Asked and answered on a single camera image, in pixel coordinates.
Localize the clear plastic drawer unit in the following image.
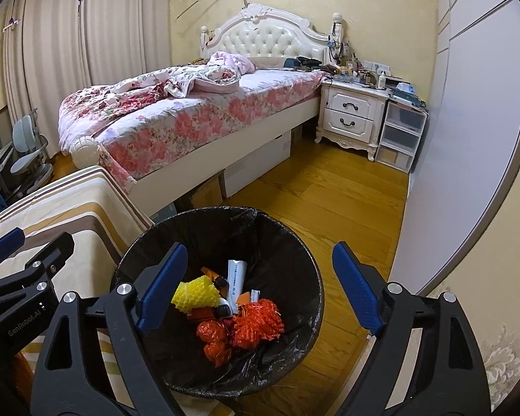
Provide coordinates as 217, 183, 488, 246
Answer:
375, 99, 430, 175

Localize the white nightstand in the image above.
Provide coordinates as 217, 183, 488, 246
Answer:
314, 79, 391, 161

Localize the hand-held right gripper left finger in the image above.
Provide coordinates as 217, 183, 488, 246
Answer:
32, 243, 189, 416

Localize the orange cloth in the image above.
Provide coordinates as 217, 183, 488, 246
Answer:
13, 351, 35, 395

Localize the floral quilt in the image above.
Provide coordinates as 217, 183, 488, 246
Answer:
58, 51, 256, 148

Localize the beige curtain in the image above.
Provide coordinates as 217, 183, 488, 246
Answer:
80, 0, 174, 92
2, 0, 89, 157

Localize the orange-red foam fruit net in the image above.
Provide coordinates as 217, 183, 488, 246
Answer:
231, 298, 284, 349

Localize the white storage box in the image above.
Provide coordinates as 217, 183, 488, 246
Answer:
223, 129, 292, 200

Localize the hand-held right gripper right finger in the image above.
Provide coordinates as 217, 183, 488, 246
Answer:
331, 241, 490, 416

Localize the pale blue box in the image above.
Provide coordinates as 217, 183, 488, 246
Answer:
149, 201, 178, 222

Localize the orange-red plastic bag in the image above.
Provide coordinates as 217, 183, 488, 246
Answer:
195, 320, 232, 367

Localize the grey desk chair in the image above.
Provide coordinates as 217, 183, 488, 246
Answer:
9, 115, 55, 191

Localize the white bed with tufted headboard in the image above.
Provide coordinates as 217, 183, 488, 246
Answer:
57, 3, 345, 217

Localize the striped sheet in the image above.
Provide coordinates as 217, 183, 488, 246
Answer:
0, 165, 224, 416

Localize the yellow foam fruit net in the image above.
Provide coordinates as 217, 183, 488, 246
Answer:
171, 274, 222, 313

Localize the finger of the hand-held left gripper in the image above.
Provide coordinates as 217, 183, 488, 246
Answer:
0, 232, 76, 308
0, 227, 26, 269

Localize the black lined trash bin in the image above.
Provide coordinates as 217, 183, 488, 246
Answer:
112, 207, 326, 399

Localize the brown cardboard box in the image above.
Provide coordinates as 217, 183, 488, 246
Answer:
191, 175, 224, 209

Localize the white printed wrapper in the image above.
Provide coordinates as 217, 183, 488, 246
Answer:
225, 259, 249, 308

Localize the white wardrobe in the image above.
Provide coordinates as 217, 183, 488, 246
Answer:
388, 0, 520, 300

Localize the dark blue pouch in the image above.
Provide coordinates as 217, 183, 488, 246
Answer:
284, 56, 321, 70

